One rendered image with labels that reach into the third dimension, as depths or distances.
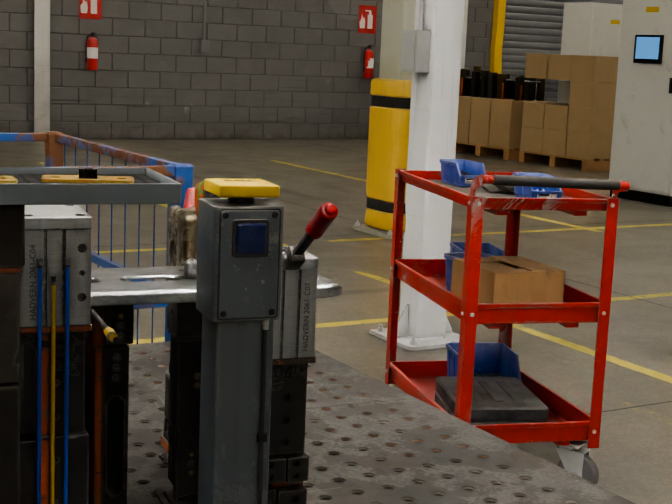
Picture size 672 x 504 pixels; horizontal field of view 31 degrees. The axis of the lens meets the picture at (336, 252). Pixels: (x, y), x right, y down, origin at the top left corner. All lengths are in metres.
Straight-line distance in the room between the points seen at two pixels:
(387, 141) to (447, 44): 3.22
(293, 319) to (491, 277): 2.17
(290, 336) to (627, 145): 10.50
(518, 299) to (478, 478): 1.82
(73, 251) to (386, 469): 0.67
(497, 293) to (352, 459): 1.76
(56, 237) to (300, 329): 0.29
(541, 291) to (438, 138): 1.87
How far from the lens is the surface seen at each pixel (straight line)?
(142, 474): 1.71
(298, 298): 1.35
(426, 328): 5.44
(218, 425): 1.19
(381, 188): 8.55
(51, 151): 4.53
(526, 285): 3.54
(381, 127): 8.54
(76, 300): 1.28
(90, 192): 1.07
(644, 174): 11.62
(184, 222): 1.66
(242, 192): 1.14
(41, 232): 1.26
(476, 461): 1.81
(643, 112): 11.64
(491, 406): 3.62
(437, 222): 5.37
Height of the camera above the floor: 1.29
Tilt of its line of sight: 10 degrees down
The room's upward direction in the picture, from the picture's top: 2 degrees clockwise
